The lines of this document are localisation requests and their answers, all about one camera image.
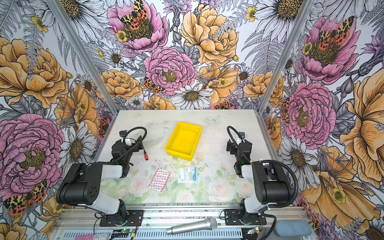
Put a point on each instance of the green circuit board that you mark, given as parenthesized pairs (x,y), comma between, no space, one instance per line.
(121,232)

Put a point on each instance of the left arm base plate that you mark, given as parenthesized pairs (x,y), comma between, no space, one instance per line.
(132,218)

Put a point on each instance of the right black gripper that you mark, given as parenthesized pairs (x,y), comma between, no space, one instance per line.
(231,146)

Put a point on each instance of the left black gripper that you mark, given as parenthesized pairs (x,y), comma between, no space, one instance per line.
(139,145)

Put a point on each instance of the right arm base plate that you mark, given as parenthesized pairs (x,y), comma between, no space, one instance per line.
(234,217)

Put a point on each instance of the silver microphone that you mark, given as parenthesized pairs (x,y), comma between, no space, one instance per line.
(206,224)

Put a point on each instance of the grey blue pad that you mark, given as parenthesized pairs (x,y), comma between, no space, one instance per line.
(293,229)

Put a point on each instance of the pink patterned packet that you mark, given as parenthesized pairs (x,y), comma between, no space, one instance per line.
(159,180)

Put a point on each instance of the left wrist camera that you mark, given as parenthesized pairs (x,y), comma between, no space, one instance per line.
(123,133)

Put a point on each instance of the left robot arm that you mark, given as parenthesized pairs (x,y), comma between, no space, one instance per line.
(81,186)

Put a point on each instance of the blue white packet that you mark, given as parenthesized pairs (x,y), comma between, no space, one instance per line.
(188,175)

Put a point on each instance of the left aluminium corner post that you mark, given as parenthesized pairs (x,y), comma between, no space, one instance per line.
(71,32)

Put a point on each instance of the right aluminium corner post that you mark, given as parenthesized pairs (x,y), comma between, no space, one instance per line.
(291,40)

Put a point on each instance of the aluminium front rail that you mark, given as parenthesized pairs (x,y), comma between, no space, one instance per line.
(155,216)

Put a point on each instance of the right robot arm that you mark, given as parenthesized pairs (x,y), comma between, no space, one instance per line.
(271,186)

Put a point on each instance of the aluminium corner post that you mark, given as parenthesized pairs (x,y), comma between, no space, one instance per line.
(291,40)
(71,32)

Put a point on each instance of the yellow plastic bin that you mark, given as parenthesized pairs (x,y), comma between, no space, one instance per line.
(183,141)

